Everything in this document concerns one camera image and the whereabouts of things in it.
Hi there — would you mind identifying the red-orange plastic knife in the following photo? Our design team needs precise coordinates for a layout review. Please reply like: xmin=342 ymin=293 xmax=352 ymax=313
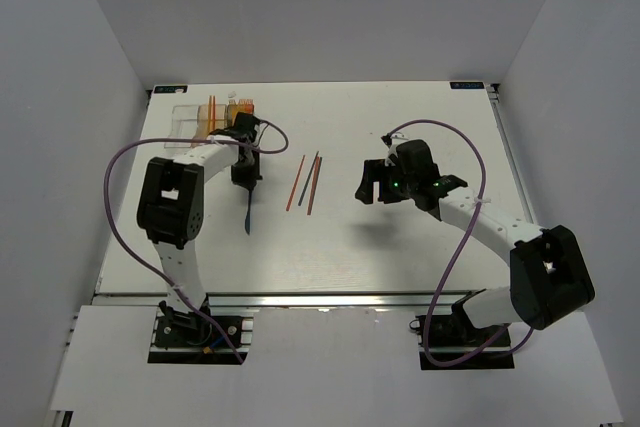
xmin=209 ymin=95 xmax=217 ymax=132

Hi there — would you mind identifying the red-orange plastic fork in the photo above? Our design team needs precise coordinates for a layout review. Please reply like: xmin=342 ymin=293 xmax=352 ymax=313
xmin=244 ymin=99 xmax=255 ymax=114

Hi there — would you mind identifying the clear plastic container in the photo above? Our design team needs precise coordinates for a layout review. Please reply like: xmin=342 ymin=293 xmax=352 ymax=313
xmin=164 ymin=104 xmax=201 ymax=155

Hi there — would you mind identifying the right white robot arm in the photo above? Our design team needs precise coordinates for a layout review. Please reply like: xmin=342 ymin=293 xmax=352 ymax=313
xmin=355 ymin=140 xmax=596 ymax=346

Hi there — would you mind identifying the smoky grey plastic container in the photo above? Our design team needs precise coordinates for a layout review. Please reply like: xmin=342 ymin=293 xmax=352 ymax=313
xmin=225 ymin=99 xmax=255 ymax=127

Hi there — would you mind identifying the yellow-orange plastic fork bent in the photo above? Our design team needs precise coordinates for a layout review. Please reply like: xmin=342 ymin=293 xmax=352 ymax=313
xmin=227 ymin=103 xmax=239 ymax=123

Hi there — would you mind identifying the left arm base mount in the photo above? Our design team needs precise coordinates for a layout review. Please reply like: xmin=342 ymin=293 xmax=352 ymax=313
xmin=147 ymin=301 xmax=253 ymax=365

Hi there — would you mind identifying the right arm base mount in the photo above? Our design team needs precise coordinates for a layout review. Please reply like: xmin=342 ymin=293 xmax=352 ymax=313
xmin=408 ymin=302 xmax=515 ymax=371

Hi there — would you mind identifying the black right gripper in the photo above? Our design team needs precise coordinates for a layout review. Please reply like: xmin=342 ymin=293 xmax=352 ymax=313
xmin=355 ymin=160 xmax=416 ymax=206

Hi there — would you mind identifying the black logo sticker right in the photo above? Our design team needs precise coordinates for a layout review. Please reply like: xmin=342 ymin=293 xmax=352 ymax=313
xmin=449 ymin=81 xmax=485 ymax=90

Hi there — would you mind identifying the red-orange chopstick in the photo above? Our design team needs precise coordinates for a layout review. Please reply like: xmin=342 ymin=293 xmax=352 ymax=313
xmin=285 ymin=154 xmax=306 ymax=212
xmin=306 ymin=156 xmax=323 ymax=216

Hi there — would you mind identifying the amber plastic container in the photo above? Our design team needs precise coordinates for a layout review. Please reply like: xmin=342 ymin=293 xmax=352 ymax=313
xmin=194 ymin=104 xmax=231 ymax=139

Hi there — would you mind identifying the black logo sticker left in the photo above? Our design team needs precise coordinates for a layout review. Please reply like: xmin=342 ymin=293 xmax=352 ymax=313
xmin=153 ymin=85 xmax=188 ymax=94

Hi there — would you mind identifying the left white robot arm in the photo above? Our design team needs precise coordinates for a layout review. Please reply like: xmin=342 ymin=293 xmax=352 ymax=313
xmin=136 ymin=113 xmax=262 ymax=346

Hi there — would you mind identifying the black logo sticker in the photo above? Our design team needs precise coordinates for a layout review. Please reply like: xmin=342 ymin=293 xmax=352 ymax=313
xmin=153 ymin=85 xmax=188 ymax=94
xmin=449 ymin=81 xmax=485 ymax=90

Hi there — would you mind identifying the yellow-orange plastic knife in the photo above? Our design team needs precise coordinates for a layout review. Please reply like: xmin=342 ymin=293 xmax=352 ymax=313
xmin=206 ymin=100 xmax=211 ymax=135

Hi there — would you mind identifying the blue plastic knife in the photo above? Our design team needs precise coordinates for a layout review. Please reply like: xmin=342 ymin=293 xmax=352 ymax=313
xmin=244 ymin=189 xmax=253 ymax=236

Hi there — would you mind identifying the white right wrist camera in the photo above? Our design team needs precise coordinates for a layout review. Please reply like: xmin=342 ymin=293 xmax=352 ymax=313
xmin=381 ymin=131 xmax=410 ymax=152

